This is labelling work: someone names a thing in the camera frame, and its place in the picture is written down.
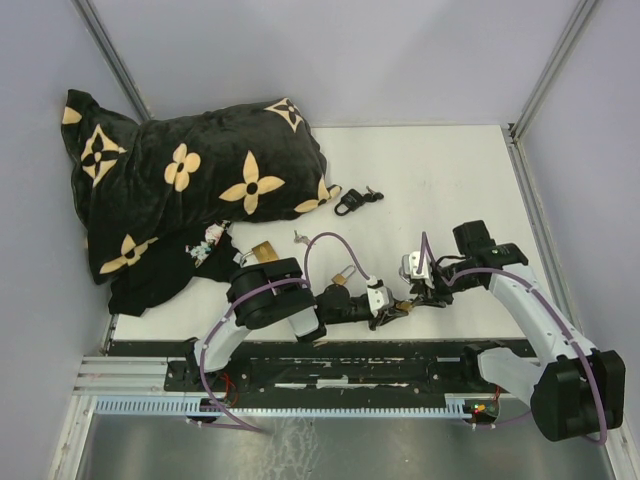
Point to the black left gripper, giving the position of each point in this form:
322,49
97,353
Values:
373,323

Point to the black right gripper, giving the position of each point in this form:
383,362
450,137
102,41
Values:
423,289

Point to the small brass padlock top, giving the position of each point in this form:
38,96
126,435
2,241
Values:
405,306

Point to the small brass padlock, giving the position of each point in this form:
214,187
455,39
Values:
342,277
405,306

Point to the black padlock keys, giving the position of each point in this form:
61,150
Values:
372,196

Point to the black padlock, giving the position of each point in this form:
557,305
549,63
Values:
350,201

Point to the large padlock keys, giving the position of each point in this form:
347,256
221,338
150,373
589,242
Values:
300,239

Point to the large brass padlock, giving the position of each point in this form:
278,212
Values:
261,253

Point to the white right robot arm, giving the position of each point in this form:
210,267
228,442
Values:
574,389

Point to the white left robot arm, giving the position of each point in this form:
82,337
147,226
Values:
263,295

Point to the black floral garment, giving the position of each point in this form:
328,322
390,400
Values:
169,264

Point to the black floral plush pillow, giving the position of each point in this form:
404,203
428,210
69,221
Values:
135,183

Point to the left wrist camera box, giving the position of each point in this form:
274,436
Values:
378,295

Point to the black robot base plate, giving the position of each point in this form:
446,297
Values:
350,374

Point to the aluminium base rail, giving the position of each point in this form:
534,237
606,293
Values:
124,376

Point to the right aluminium frame post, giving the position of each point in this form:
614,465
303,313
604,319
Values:
578,22

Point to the aluminium frame post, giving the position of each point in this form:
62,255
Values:
89,14
578,22

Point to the left aluminium frame post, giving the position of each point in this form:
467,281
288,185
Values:
89,14

